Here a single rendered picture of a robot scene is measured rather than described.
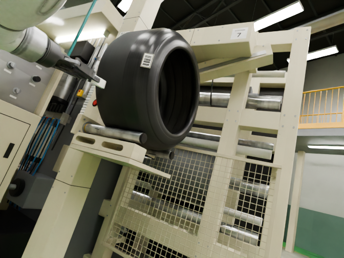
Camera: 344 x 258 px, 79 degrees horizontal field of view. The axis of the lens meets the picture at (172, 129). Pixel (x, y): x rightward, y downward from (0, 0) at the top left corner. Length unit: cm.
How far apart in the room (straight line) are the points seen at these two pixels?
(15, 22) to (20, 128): 79
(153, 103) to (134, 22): 71
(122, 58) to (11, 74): 60
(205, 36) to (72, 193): 119
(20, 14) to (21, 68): 81
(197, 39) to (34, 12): 111
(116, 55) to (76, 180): 63
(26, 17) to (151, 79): 46
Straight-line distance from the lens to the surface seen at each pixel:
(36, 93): 134
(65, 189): 116
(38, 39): 65
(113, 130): 94
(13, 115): 125
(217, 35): 144
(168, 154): 107
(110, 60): 95
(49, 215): 121
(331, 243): 956
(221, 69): 146
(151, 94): 83
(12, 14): 53
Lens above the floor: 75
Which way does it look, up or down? 15 degrees up
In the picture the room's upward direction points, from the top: 17 degrees clockwise
